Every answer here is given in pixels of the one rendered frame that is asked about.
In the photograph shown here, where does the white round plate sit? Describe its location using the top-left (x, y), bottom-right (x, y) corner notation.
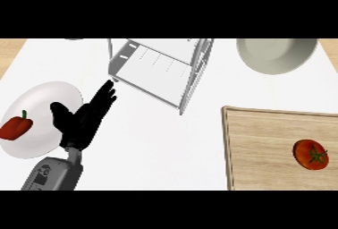
top-left (0, 81), bottom-right (84, 159)

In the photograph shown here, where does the red bell pepper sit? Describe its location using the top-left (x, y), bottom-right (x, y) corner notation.
top-left (0, 109), bottom-right (33, 141)

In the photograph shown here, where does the red tomato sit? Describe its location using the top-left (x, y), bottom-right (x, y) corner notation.
top-left (292, 139), bottom-right (330, 171)

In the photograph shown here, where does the pale wooden tray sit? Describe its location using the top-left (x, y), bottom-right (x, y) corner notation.
top-left (219, 105), bottom-right (338, 191)

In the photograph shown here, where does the white tiered wire basket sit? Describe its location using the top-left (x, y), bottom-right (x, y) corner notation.
top-left (106, 38), bottom-right (215, 115)

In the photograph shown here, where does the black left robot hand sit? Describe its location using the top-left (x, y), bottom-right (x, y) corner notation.
top-left (48, 79), bottom-right (119, 151)

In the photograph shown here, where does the grey-green round bowl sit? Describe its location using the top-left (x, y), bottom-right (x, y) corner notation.
top-left (234, 38), bottom-right (318, 75)

